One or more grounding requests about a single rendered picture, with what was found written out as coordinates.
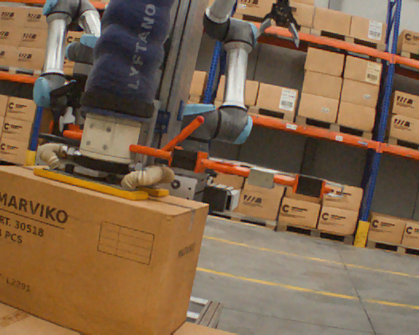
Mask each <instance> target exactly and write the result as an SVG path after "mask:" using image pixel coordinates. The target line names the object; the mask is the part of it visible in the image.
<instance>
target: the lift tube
mask: <svg viewBox="0 0 419 335"><path fill-rule="evenodd" d="M175 2H176V0H110V2H109V4H108V5H107V8H106V9H105V11H104V13H103V15H102V19H101V25H100V32H101V35H100V37H99V38H98V39H97V42H96V43H95V46H94V48H93V67H92V69H91V71H90V74H89V77H88V80H87V83H86V84H85V92H89V93H101V94H105V95H109V96H113V97H123V98H128V99H131V100H135V101H141V102H144V103H148V104H152V103H153V101H154V98H155V95H156V79H157V70H158V68H159V67H160V65H161V64H162V62H163V60H164V49H163V45H164V43H165V41H166V40H167V38H168V35H169V33H170V13H171V10H172V7H173V5H174V3H175ZM80 110H82V111H86V112H88V111H90V112H96V113H100V114H105V115H109V116H115V117H120V118H121V117H124V118H127V119H131V120H138V121H143V122H147V123H150V122H149V118H148V117H145V116H138V115H134V114H130V113H126V112H120V111H118V112H116V111H112V110H108V109H103V108H97V107H93V106H90V107H89V106H84V105H82V106H81V108H80Z"/></svg>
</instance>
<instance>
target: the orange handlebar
mask: <svg viewBox="0 0 419 335"><path fill-rule="evenodd" d="M63 135H64V137H66V138H70V139H73V140H80V141H81V140H82V136H83V131H82V130H78V129H74V130H73V131H68V130H65V131H64V133H63ZM129 151H131V152H137V153H140V154H145V155H149V156H155V157H159V159H164V160H170V155H171V152H166V151H162V150H160V149H156V148H149V147H145V146H141V145H135V144H131V145H130V146H129ZM200 167H202V168H209V169H213V170H214V171H216V172H218V173H224V174H228V175H243V177H247V178H248V175H249V170H250V168H245V167H239V166H238V164H233V163H227V162H224V161H222V160H221V161H216V162H215V161H210V160H201V161H200ZM294 179H295V178H291V177H288V176H284V175H275V176H274V178H273V183H277V184H281V185H285V186H289V187H293V186H294ZM330 191H331V188H330V187H329V186H327V185H325V187H324V192H323V194H328V193H330Z"/></svg>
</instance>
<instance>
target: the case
mask: <svg viewBox="0 0 419 335"><path fill-rule="evenodd" d="M35 168H48V167H47V166H0V302H2V303H4V304H7V305H10V306H13V307H15V308H17V309H19V310H22V311H24V312H27V313H31V314H33V315H34V316H36V317H40V318H43V319H46V320H48V321H50V322H53V323H55V324H59V325H63V326H64V327H66V328H68V329H72V330H75V331H78V332H80V333H85V334H88V335H171V334H172V333H173V332H175V331H176V330H177V329H178V328H179V327H178V326H180V325H181V324H182V323H183V322H184V321H186V316H187V313H188V306H189V302H190V298H191V295H192V287H193V283H194V280H195V276H196V268H197V264H198V260H199V256H200V248H201V245H202V241H203V236H204V229H205V225H206V221H207V216H208V208H209V204H206V203H199V202H195V201H191V200H187V199H180V198H176V197H173V196H172V195H166V196H161V197H154V196H150V195H148V198H147V199H141V200H135V201H133V200H130V199H124V198H121V197H116V196H113V195H107V194H104V193H100V192H97V191H94V190H91V189H88V188H83V187H78V186H75V185H72V184H68V183H63V182H60V181H56V180H53V179H48V178H45V177H41V176H38V175H34V174H33V172H34V169H35Z"/></svg>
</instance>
